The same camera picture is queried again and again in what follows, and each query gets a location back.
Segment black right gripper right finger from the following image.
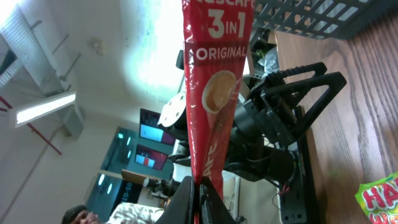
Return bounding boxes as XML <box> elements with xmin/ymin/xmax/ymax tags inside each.
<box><xmin>198</xmin><ymin>177</ymin><xmax>236</xmax><ymax>224</ymax></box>

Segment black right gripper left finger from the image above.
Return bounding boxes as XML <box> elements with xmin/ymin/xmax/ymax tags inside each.
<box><xmin>155</xmin><ymin>176</ymin><xmax>195</xmax><ymax>224</ymax></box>

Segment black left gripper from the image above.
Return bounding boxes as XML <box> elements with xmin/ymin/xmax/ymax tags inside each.
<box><xmin>229</xmin><ymin>62</ymin><xmax>347</xmax><ymax>146</ymax></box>

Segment small red white packet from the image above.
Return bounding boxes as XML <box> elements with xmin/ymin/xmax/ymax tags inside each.
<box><xmin>181</xmin><ymin>0</ymin><xmax>256</xmax><ymax>202</ymax></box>

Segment green Haribo candy bag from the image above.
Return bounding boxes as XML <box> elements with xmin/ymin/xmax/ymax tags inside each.
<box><xmin>355</xmin><ymin>172</ymin><xmax>398</xmax><ymax>224</ymax></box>

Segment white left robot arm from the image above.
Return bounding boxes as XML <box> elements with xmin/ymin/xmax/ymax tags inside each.
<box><xmin>222</xmin><ymin>62</ymin><xmax>346</xmax><ymax>185</ymax></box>

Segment dark grey plastic basket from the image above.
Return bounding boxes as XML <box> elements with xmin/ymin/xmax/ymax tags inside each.
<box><xmin>252</xmin><ymin>0</ymin><xmax>397</xmax><ymax>40</ymax></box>

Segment background computer monitors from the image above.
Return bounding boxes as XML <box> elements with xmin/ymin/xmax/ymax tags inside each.
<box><xmin>134</xmin><ymin>108</ymin><xmax>175</xmax><ymax>170</ymax></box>

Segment person in background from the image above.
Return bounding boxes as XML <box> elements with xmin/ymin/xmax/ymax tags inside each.
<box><xmin>62</xmin><ymin>205</ymin><xmax>101</xmax><ymax>224</ymax></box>

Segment ceiling light fixture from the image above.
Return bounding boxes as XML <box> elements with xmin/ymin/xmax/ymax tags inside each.
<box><xmin>8</xmin><ymin>91</ymin><xmax>77</xmax><ymax>128</ymax></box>

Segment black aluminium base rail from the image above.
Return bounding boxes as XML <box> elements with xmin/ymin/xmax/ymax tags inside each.
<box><xmin>276</xmin><ymin>105</ymin><xmax>321</xmax><ymax>224</ymax></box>

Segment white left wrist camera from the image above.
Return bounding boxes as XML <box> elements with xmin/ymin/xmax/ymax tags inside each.
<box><xmin>158</xmin><ymin>91</ymin><xmax>187</xmax><ymax>128</ymax></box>

